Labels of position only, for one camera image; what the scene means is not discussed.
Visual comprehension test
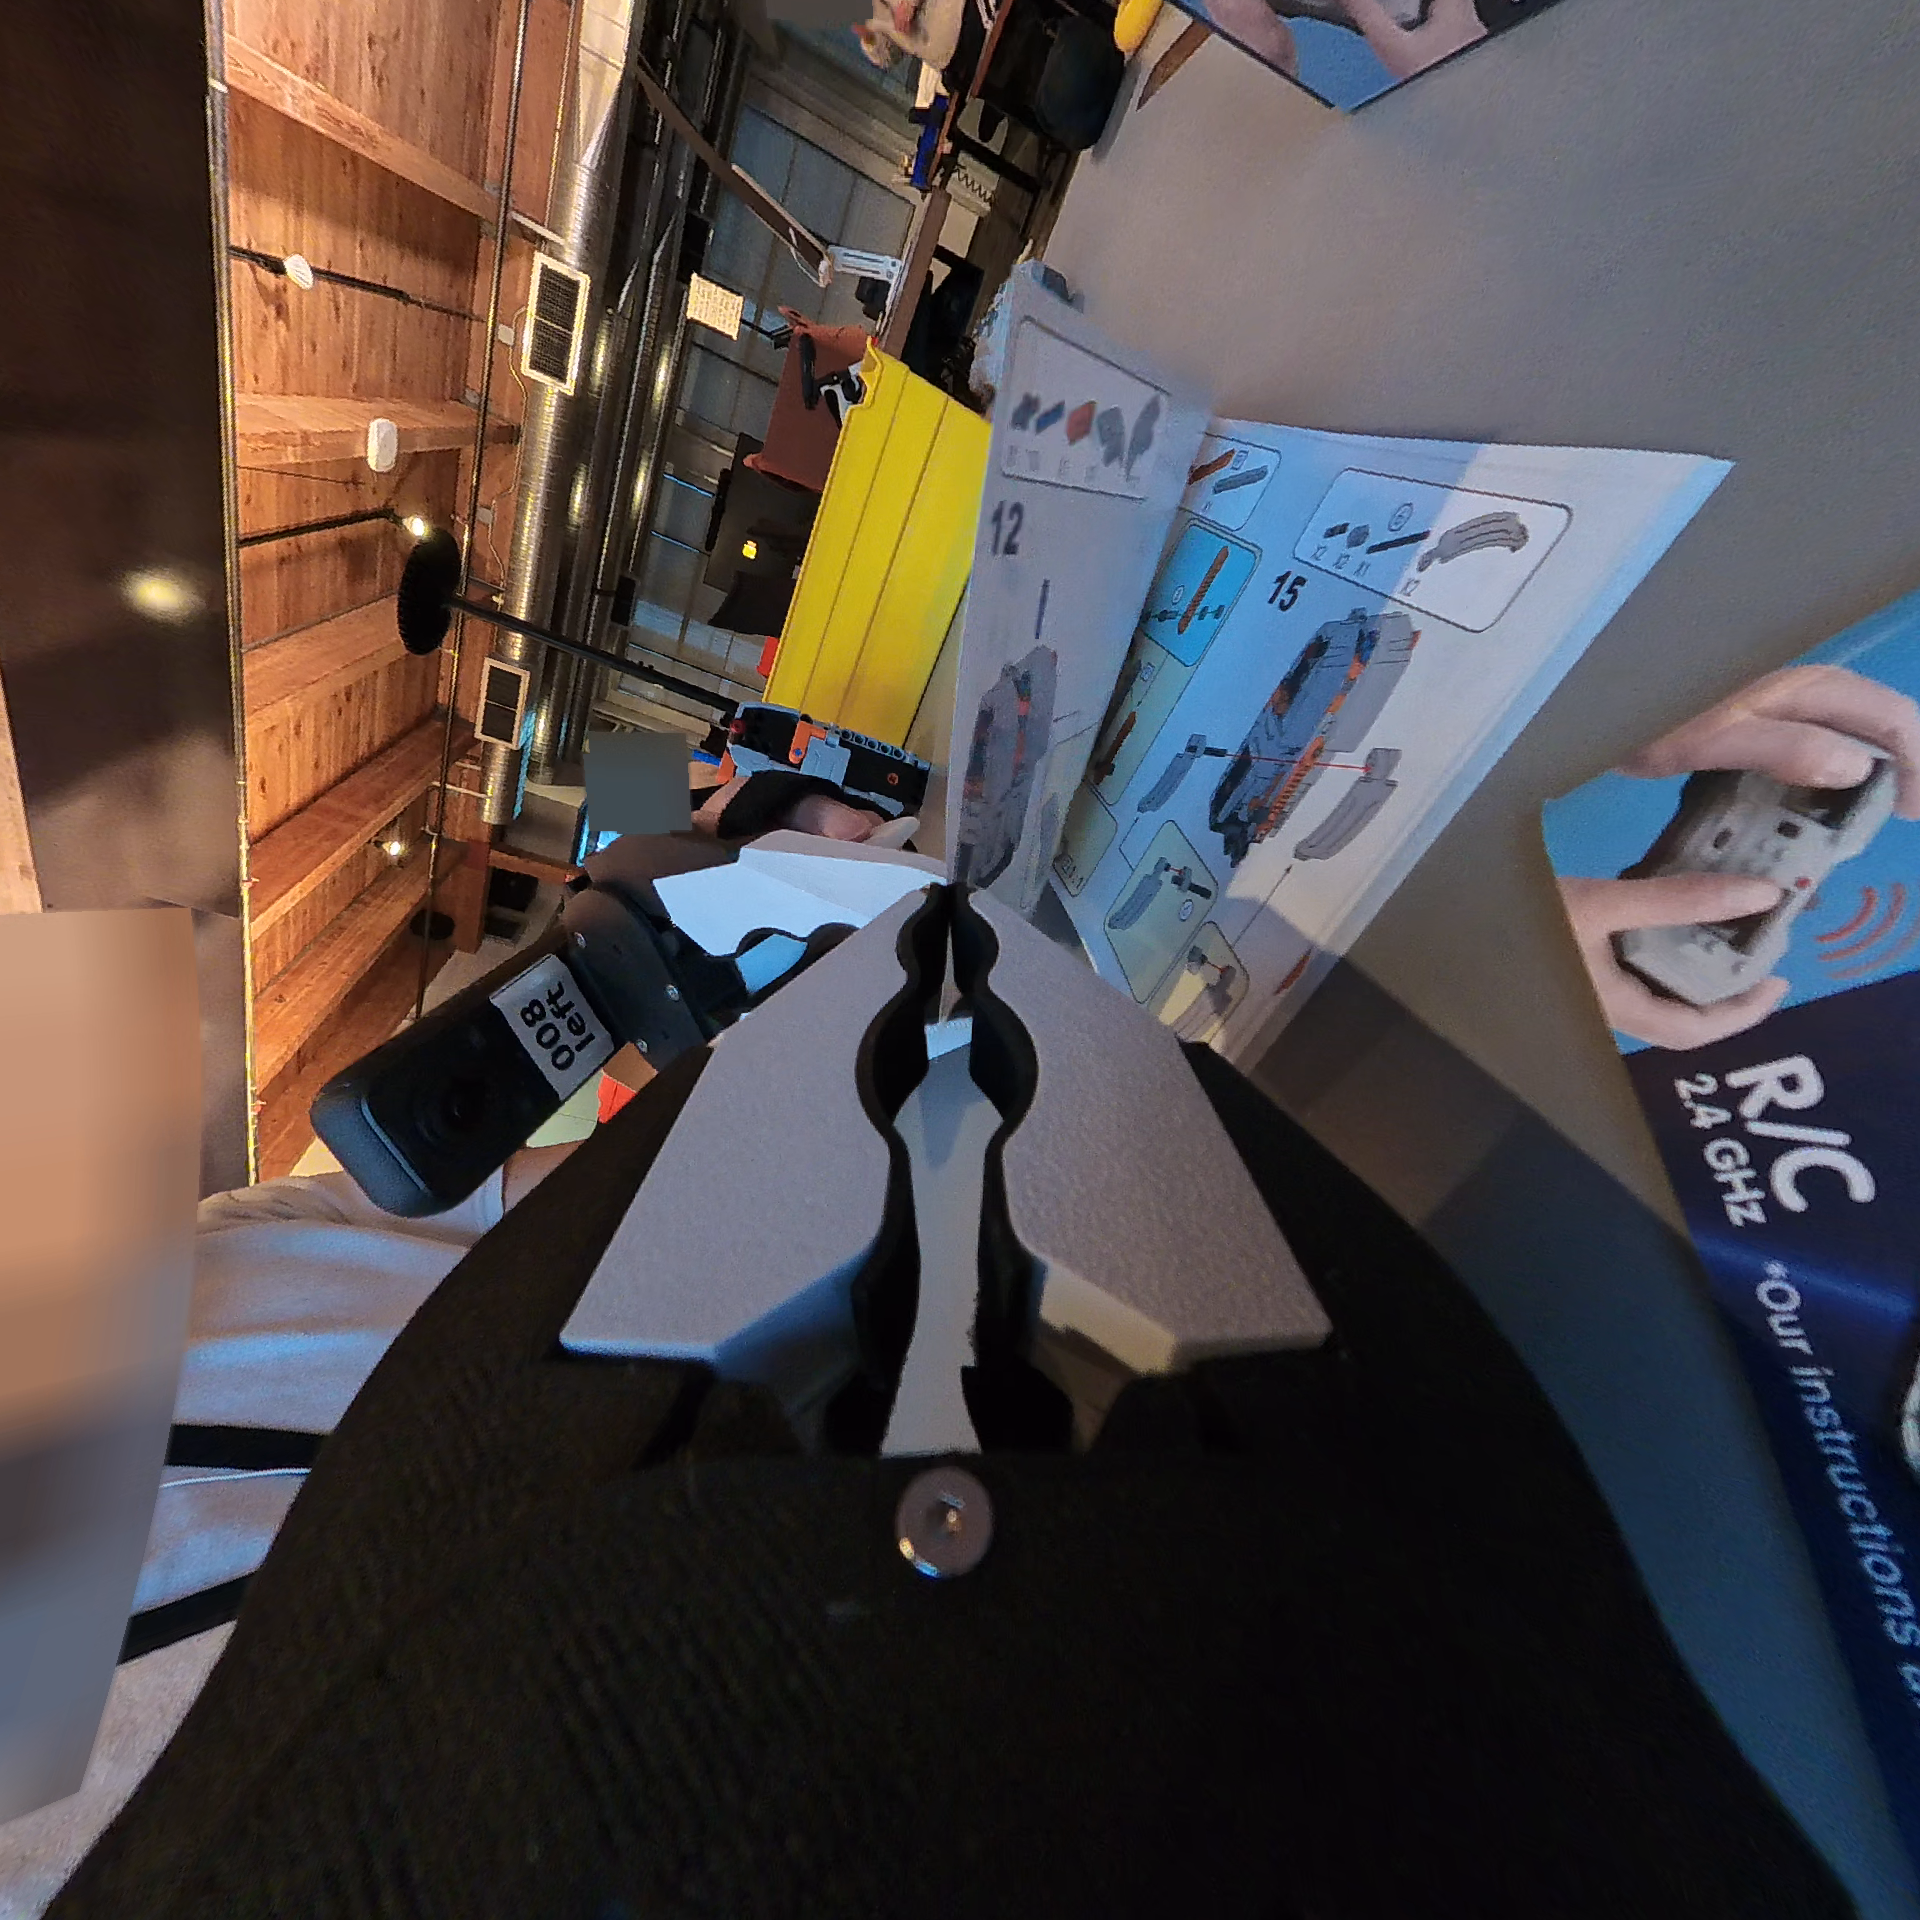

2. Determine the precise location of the person's light shirt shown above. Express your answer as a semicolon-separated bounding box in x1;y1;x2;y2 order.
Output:
0;1176;519;1920

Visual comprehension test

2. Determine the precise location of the black shoulder strap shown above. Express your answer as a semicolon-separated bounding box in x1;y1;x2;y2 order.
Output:
120;1423;330;1665

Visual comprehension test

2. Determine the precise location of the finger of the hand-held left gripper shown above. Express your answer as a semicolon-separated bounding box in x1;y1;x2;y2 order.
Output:
740;843;954;901
659;864;914;1004

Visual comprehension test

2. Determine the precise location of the grey desk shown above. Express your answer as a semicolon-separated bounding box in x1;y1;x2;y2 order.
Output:
944;0;1920;1920

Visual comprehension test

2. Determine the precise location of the yellow plastic bin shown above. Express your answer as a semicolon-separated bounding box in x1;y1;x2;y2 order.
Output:
762;337;1000;761

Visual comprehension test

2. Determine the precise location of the partly built toy robot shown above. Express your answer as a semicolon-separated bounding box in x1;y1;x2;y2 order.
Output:
718;699;937;792

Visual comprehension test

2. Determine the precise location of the white instruction booklet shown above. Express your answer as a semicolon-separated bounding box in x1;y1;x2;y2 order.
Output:
943;263;1737;1080

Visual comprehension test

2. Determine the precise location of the silver ventilation duct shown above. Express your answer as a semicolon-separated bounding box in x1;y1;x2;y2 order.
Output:
486;0;669;820

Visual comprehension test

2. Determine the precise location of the blue instruction leaflet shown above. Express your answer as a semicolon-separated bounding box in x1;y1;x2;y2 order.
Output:
1542;589;1920;1920

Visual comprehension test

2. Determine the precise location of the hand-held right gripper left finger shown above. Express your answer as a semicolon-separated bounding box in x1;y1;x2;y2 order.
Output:
559;881;954;1458

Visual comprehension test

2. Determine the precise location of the person's left hand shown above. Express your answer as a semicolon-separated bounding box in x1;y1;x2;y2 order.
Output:
787;790;924;853

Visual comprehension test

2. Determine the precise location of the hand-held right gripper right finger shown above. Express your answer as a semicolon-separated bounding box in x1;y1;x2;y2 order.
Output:
957;881;1335;1458

